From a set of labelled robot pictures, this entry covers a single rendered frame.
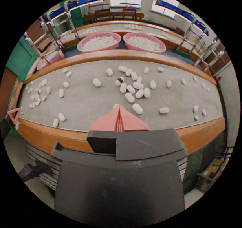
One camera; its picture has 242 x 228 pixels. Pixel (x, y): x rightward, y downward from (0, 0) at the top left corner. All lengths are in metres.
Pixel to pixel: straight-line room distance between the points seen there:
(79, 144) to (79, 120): 0.08
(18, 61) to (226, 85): 5.24
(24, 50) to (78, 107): 0.91
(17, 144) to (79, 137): 1.68
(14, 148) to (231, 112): 6.12
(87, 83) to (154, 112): 0.26
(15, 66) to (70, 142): 0.85
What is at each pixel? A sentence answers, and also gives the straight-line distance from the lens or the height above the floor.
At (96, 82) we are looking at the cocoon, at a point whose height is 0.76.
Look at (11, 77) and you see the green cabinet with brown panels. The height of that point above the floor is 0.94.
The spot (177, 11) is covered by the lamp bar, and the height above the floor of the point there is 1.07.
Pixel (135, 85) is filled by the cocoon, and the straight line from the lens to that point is 0.26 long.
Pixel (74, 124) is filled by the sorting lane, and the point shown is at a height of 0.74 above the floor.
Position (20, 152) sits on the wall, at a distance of 1.90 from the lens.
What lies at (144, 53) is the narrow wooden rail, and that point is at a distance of 0.40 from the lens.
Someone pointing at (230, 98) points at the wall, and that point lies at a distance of 4.40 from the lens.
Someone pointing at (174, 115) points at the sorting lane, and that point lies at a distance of 0.31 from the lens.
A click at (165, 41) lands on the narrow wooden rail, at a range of 0.75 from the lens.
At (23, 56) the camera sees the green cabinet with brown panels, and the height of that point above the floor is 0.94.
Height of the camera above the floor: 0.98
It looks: 76 degrees down
